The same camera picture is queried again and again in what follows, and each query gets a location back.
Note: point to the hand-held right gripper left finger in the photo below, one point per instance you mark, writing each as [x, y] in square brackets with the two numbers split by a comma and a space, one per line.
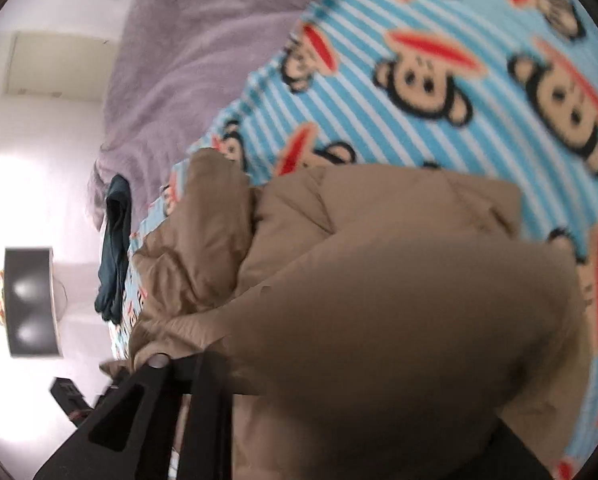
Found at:
[129, 410]

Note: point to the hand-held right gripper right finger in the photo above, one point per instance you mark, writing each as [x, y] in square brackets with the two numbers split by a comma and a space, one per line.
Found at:
[514, 455]

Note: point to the tan puffer jacket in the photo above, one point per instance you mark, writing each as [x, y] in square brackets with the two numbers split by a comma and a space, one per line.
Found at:
[379, 310]

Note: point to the blue denim jeans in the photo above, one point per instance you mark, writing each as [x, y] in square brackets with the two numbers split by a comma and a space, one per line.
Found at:
[114, 260]

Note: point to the purple fleece bedspread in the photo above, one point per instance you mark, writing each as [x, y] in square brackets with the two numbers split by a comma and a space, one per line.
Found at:
[179, 85]

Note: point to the white room door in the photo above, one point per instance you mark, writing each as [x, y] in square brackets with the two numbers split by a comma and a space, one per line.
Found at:
[54, 65]

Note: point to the monkey print striped blanket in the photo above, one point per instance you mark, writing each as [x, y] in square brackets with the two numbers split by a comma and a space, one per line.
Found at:
[429, 110]

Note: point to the wall-mounted flat television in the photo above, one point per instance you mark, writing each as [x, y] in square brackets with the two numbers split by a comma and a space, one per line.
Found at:
[31, 300]

